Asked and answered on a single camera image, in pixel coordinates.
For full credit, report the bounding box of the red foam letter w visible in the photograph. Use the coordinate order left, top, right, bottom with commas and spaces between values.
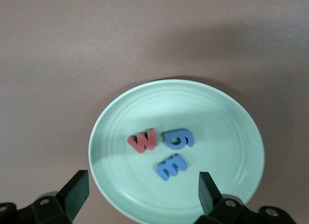
127, 127, 157, 154

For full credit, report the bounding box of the blue foam letter g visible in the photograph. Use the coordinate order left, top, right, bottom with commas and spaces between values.
164, 127, 195, 151

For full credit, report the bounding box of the green plate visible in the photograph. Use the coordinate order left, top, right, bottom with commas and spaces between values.
88, 79, 265, 224

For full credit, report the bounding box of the blue foam letter m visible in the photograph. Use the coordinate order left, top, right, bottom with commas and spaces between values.
156, 153, 188, 182

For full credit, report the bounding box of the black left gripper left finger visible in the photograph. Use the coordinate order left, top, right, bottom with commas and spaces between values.
0, 170, 90, 224

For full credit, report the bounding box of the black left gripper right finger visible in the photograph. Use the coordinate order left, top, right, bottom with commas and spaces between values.
193, 171, 297, 224

